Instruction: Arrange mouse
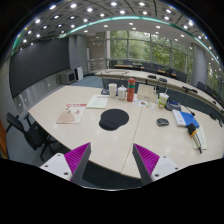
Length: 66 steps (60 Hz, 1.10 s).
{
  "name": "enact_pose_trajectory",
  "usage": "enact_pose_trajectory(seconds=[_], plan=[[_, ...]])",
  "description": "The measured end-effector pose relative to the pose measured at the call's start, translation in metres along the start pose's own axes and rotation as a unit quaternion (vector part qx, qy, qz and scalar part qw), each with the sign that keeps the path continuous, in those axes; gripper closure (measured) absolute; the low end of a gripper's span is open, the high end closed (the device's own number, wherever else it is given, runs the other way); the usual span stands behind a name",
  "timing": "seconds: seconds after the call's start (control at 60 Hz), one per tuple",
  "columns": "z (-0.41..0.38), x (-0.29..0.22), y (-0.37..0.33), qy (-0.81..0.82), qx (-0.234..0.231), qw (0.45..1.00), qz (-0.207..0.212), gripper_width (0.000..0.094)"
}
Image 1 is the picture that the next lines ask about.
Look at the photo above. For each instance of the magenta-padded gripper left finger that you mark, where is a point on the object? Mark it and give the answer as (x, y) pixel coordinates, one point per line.
(77, 156)

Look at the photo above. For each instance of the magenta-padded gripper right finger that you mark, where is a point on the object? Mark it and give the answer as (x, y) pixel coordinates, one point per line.
(148, 158)

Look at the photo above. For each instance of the black computer mouse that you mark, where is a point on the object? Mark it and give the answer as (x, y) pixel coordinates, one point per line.
(162, 122)

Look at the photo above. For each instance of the black mouse pad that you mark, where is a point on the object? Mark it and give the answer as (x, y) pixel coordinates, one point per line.
(113, 119)

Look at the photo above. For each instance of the red and white magazine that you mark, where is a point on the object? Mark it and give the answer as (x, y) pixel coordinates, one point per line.
(71, 113)

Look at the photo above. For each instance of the black office chair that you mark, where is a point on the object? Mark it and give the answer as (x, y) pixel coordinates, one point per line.
(30, 135)

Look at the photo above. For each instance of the black handheld microphone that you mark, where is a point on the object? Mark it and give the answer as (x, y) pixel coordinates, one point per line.
(192, 130)

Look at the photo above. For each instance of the blue and white book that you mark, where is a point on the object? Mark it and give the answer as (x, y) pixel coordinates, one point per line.
(185, 118)

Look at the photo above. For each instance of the colourful sticker sheet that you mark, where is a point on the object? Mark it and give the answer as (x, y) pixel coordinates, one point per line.
(144, 104)

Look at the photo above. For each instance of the white paper sheet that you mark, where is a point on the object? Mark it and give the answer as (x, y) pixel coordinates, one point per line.
(202, 138)

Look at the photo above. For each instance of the black gooseneck microphone unit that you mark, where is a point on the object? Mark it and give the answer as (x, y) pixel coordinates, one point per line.
(172, 105)
(105, 92)

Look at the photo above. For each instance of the white paper document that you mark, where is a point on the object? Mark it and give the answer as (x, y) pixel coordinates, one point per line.
(97, 101)

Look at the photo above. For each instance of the green printed cup with straw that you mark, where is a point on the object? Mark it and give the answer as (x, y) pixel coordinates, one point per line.
(163, 100)

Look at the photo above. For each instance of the white compartment box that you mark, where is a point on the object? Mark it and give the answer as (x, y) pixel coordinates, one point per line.
(147, 92)

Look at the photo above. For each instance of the red bottle with green band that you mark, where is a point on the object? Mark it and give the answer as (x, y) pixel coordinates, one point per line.
(131, 90)

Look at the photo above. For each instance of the white paper cup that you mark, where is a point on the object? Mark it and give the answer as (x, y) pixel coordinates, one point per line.
(112, 90)

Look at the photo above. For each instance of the white leaning board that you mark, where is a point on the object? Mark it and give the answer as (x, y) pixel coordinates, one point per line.
(79, 73)

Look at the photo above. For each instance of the dark conference chairs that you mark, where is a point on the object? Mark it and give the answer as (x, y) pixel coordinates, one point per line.
(181, 76)

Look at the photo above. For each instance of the ceiling lights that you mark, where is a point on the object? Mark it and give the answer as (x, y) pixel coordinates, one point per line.
(73, 5)

